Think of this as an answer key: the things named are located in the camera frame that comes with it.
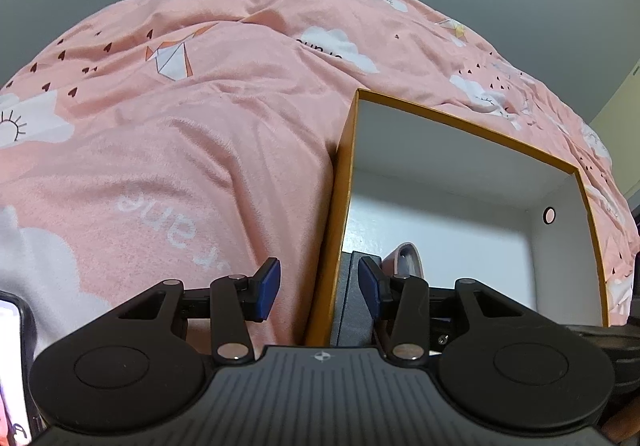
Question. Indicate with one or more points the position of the black box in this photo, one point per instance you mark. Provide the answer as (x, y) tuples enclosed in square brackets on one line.
[(350, 308)]

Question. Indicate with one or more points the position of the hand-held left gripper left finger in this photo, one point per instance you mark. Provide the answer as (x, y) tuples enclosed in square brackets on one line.
[(267, 288)]

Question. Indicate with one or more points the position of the orange cardboard box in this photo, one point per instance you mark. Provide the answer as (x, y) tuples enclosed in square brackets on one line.
[(450, 166)]

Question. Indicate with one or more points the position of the black smartphone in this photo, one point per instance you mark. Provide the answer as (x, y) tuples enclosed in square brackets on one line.
[(10, 351)]

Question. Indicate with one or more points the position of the pink printed blanket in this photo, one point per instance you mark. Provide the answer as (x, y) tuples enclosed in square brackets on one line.
[(200, 151)]

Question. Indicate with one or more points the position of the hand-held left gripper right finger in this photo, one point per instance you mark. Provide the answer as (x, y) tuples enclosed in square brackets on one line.
[(369, 291)]

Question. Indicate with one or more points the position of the person's right forearm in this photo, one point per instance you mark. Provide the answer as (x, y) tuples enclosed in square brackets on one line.
[(625, 426)]

